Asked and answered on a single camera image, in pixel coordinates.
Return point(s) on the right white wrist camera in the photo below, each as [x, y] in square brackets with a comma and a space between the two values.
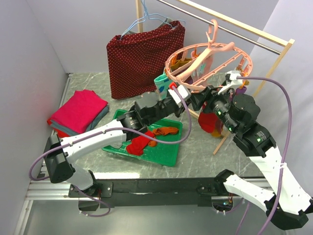
[232, 81]

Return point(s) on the red white patterned sock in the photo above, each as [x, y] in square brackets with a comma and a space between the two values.
[207, 122]

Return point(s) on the orange sock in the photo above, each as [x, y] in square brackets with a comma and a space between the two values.
[152, 143]
[163, 131]

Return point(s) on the grey white sock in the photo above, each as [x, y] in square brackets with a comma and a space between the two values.
[117, 145]

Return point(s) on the blue wire hanger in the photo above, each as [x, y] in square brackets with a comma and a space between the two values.
[149, 20]

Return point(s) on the black base crossbar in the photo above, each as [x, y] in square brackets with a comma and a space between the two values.
[203, 192]

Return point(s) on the folded pink cloth stack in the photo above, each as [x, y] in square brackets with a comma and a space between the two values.
[81, 113]

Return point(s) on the teal patterned hanging sock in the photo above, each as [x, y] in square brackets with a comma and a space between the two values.
[162, 83]

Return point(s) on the maroon yellow striped sock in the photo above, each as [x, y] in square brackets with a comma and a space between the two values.
[240, 90]

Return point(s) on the aluminium frame rail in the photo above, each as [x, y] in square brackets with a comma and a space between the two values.
[44, 190]

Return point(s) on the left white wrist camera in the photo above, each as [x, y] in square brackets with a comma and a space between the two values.
[182, 93]

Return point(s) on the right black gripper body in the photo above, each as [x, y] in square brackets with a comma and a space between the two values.
[219, 104]

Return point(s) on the green plastic tray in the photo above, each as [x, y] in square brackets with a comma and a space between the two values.
[164, 154]

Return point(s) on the dark red dotted garment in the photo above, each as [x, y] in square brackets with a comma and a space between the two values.
[135, 60]

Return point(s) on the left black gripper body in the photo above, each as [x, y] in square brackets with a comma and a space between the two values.
[167, 109]

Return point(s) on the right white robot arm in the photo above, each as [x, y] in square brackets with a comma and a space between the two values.
[286, 204]

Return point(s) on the pink round clip hanger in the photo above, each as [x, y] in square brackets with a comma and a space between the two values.
[200, 52]

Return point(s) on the maroon purple hanging sock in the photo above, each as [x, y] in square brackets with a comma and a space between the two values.
[179, 63]

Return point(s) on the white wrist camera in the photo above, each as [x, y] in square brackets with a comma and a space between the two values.
[232, 81]
[182, 93]

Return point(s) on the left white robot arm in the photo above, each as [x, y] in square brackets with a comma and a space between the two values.
[62, 153]

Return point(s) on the metal hanging rod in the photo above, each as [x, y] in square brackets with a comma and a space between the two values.
[221, 28]

